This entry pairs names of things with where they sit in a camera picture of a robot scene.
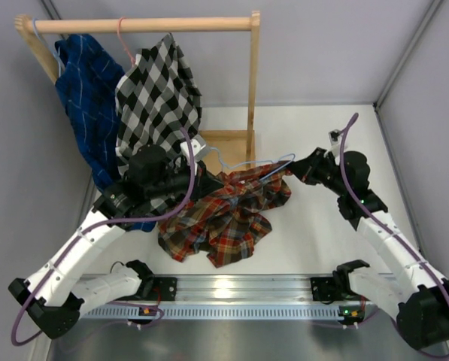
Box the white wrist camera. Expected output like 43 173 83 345
180 135 211 164
328 129 344 158

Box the red orange plaid shirt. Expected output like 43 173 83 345
158 165 292 268

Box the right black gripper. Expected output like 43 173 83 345
287 147 349 196

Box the pink hanger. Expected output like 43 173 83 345
117 17 135 66

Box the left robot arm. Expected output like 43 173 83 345
8 138 223 339

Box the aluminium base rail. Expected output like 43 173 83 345
77 273 398 303

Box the black white checkered shirt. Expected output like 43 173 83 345
115 33 202 175

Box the wooden clothes rack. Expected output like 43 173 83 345
14 11 262 174

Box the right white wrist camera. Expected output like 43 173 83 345
328 129 344 158

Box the blue plaid shirt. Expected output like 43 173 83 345
53 33 157 233

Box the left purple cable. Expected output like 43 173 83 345
11 126 196 346

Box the light blue hanger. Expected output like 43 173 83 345
209 147 296 181
32 17 65 77

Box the perforated cable duct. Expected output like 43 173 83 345
83 304 348 321

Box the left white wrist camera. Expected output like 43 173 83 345
180 135 211 164

